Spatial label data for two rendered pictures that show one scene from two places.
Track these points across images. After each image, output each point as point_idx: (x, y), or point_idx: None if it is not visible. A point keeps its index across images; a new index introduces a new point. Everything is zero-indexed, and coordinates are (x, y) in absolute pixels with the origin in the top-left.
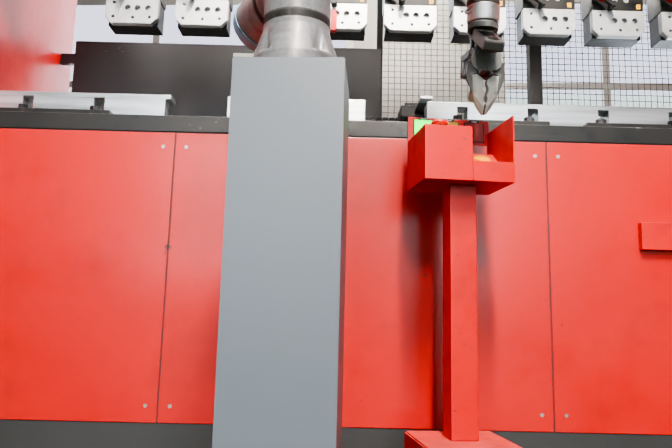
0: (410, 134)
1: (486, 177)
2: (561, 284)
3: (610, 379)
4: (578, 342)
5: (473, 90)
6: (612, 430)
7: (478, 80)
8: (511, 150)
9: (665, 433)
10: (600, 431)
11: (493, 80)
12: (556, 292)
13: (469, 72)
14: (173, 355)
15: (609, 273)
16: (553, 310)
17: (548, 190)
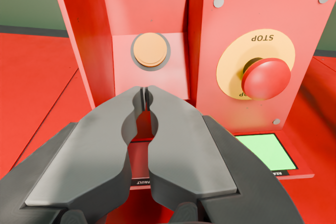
0: (285, 140)
1: None
2: (56, 84)
3: (48, 49)
4: (61, 60)
5: (201, 116)
6: (61, 37)
7: (183, 157)
8: None
9: (27, 35)
10: (68, 38)
11: (80, 169)
12: (64, 80)
13: (265, 198)
14: (329, 71)
15: (0, 88)
16: (72, 73)
17: (18, 156)
